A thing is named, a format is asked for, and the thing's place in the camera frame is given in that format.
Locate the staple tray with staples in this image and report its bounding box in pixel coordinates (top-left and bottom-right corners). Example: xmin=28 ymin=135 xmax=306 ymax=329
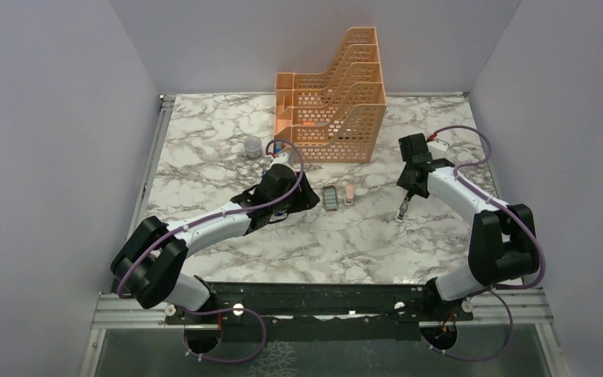
xmin=323 ymin=185 xmax=338 ymax=211

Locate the pink white small stapler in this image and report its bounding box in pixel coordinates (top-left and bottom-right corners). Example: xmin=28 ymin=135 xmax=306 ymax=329
xmin=344 ymin=183 xmax=355 ymax=205

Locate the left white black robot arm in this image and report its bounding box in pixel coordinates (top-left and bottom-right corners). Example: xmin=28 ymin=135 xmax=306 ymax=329
xmin=110 ymin=163 xmax=320 ymax=323

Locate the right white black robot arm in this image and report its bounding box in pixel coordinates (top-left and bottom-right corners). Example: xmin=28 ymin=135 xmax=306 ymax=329
xmin=397 ymin=134 xmax=546 ymax=320

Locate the clear plastic jar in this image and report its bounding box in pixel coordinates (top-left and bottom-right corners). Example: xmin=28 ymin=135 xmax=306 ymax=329
xmin=243 ymin=136 xmax=263 ymax=159

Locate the orange plastic file organizer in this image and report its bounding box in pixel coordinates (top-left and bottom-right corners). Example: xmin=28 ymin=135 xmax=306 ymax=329
xmin=270 ymin=27 xmax=387 ymax=163

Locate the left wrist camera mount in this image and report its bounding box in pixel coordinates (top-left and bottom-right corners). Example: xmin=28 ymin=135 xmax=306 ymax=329
xmin=269 ymin=148 xmax=298 ymax=169

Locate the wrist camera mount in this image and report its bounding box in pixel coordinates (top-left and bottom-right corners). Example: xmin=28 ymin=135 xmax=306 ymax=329
xmin=427 ymin=139 xmax=450 ymax=159
xmin=269 ymin=148 xmax=298 ymax=169

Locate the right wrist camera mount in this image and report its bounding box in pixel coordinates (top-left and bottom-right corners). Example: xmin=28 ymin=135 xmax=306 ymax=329
xmin=427 ymin=139 xmax=450 ymax=159

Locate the left aluminium side rail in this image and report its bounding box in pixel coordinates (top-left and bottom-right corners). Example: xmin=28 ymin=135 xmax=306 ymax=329
xmin=117 ymin=94 xmax=177 ymax=280

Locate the aluminium front rail frame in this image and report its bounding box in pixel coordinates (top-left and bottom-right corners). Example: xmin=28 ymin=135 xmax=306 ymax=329
xmin=80 ymin=282 xmax=569 ymax=376

